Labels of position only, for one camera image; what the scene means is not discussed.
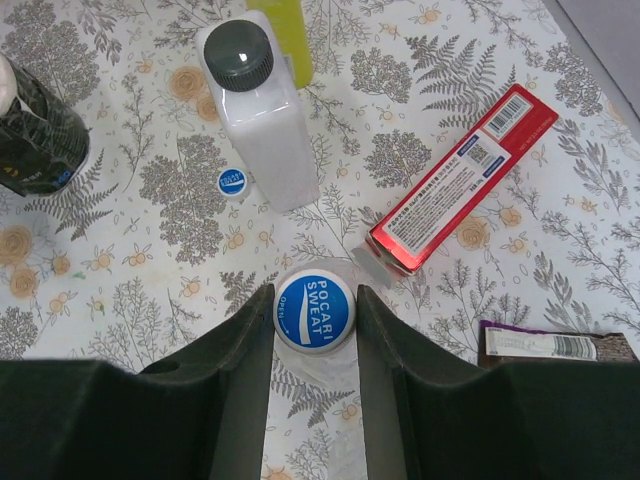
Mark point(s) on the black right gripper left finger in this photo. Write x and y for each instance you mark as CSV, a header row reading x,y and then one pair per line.
x,y
199,413

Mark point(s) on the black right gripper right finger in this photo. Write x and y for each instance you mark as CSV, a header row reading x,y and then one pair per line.
x,y
428,414

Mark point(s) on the clear plastic bottle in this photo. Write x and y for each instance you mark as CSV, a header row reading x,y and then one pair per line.
x,y
338,368

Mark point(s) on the blue white bottle cap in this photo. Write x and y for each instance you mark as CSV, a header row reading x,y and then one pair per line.
x,y
233,183
314,311

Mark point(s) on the white bottle black cap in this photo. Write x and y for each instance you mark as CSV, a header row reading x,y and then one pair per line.
x,y
259,108

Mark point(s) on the yellow squeeze bottle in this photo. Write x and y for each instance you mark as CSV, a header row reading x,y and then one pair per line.
x,y
287,21

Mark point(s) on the brown snack bar wrapper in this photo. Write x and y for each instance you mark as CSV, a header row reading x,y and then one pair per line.
x,y
500,343

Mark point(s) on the floral table mat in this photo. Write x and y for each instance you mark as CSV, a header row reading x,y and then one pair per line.
x,y
130,263

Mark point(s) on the red toothpaste box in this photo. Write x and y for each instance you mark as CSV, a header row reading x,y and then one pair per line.
x,y
400,243

